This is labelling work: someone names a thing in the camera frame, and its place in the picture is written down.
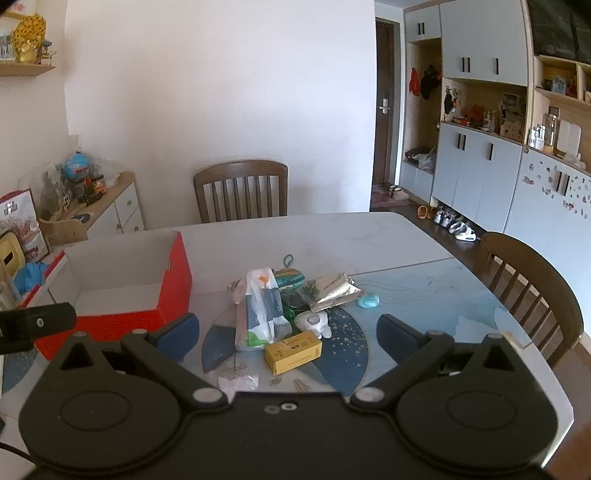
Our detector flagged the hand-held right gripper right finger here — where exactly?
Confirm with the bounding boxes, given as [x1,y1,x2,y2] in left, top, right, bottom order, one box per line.
[348,314,532,411]

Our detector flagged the red cardboard box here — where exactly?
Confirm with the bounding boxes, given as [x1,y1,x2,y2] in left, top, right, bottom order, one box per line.
[21,231,194,361]

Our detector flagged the white wooden sideboard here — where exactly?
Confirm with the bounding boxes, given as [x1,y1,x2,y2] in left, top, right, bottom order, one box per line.
[39,172,145,245]

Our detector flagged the black hanging hat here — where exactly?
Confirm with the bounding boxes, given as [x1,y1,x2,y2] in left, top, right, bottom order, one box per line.
[421,65,443,100]

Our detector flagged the clear plastic bag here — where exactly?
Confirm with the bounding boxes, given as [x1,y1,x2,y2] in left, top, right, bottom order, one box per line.
[90,157,123,183]

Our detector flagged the white astronaut toy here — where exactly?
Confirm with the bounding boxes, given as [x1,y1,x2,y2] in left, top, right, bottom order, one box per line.
[295,310,331,339]

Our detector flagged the small yellow box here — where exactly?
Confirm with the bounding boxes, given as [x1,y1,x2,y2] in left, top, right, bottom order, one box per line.
[264,331,323,376]

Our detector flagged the yellow tissue box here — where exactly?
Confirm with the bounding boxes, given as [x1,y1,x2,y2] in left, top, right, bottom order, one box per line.
[0,231,25,278]

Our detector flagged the pale blue wall cabinet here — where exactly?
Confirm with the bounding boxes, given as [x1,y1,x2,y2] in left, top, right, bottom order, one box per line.
[399,0,591,296]

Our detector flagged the tall glass jar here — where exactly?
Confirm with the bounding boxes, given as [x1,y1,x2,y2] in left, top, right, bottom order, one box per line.
[542,112,559,153]

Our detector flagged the black cable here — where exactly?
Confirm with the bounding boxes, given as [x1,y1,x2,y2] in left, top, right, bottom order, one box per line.
[0,440,35,464]

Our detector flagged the wooden wall shelf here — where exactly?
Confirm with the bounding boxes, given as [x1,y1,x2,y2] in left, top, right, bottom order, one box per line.
[0,62,56,78]

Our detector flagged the red snack bag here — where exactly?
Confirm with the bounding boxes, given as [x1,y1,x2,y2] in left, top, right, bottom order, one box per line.
[0,188,51,264]

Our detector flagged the white printed plastic packet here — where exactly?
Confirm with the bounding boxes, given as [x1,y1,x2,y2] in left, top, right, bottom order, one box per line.
[235,268,293,352]

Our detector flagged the gold ornament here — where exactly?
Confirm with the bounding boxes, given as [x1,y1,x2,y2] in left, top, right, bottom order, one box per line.
[11,14,48,64]

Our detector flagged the wooden dining chair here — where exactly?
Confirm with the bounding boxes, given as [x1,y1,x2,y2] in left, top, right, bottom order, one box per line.
[475,232,585,370]
[193,160,289,224]

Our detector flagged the reddish doormat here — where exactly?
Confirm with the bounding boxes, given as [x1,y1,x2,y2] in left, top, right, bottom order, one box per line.
[370,184,419,208]

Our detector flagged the white plastic canister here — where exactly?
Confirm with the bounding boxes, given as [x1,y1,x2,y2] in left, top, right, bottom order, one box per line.
[556,120,581,157]

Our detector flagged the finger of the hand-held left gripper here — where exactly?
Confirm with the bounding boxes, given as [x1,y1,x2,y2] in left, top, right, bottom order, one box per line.
[0,302,77,356]

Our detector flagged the brown plush toy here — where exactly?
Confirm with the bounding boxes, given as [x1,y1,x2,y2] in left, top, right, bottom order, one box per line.
[308,273,365,315]

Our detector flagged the crumpled clear plastic wrap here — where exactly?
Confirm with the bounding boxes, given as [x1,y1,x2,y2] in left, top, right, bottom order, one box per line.
[217,373,259,394]

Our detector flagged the brown cardboard carton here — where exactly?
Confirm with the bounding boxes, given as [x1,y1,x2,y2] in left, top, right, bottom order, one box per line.
[501,119,526,143]

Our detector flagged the light wooden tray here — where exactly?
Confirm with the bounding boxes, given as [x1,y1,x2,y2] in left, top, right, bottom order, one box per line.
[38,215,90,245]

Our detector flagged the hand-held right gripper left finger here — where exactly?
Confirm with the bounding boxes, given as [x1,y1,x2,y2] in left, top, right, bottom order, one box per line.
[41,313,229,411]

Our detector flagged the fish-shaped colourful pouch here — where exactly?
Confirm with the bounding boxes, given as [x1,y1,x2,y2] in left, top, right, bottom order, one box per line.
[272,254,306,289]

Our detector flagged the blue cloth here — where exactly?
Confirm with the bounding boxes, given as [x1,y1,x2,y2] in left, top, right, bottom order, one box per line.
[14,262,49,294]

